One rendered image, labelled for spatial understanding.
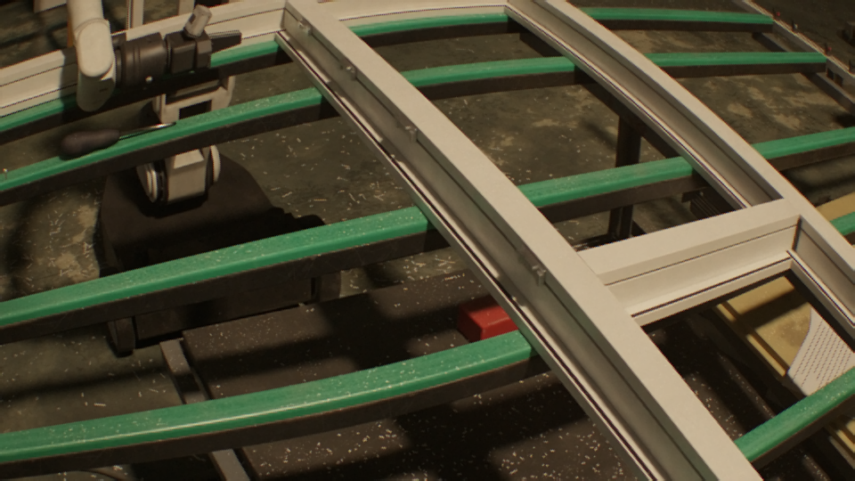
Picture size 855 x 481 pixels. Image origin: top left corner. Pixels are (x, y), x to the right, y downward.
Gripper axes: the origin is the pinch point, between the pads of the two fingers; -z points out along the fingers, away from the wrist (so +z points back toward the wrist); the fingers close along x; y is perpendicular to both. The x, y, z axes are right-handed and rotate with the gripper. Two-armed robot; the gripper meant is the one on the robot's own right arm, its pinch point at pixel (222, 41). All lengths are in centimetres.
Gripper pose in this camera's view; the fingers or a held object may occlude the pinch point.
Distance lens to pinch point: 163.1
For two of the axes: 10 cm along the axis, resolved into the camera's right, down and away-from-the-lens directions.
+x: -4.1, -5.2, 7.5
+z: -9.1, 1.9, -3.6
